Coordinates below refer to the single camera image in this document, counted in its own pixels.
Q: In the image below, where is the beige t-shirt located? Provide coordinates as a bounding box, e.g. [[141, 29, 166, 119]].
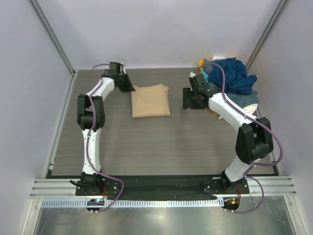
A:
[[131, 84, 171, 118]]

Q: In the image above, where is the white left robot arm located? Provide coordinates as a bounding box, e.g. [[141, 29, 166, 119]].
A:
[[75, 72, 134, 195]]

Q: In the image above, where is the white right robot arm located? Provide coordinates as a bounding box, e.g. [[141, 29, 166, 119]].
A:
[[182, 88, 273, 193]]

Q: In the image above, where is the cyan t-shirt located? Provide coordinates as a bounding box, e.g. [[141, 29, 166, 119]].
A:
[[201, 70, 209, 84]]

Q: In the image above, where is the yellow plastic bin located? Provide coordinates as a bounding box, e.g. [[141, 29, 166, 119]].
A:
[[199, 59, 204, 72]]

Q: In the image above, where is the dark blue t-shirt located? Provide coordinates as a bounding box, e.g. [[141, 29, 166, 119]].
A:
[[203, 58, 257, 95]]

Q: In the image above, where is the grey-blue t-shirt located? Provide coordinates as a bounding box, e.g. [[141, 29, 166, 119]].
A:
[[199, 57, 259, 108]]

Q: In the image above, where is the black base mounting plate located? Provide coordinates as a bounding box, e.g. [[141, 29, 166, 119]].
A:
[[70, 175, 250, 201]]

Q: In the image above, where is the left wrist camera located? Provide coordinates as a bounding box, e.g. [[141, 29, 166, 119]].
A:
[[103, 62, 127, 79]]

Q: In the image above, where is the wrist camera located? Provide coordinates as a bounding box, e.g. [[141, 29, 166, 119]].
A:
[[189, 72, 214, 94], [103, 62, 127, 79]]

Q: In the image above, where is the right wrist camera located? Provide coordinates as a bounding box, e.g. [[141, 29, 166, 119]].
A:
[[189, 72, 214, 94]]

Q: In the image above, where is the slotted cable duct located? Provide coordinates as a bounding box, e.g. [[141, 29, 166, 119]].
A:
[[41, 198, 224, 209]]

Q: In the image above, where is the aluminium frame rail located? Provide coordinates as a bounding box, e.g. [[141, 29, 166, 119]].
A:
[[29, 176, 296, 198]]

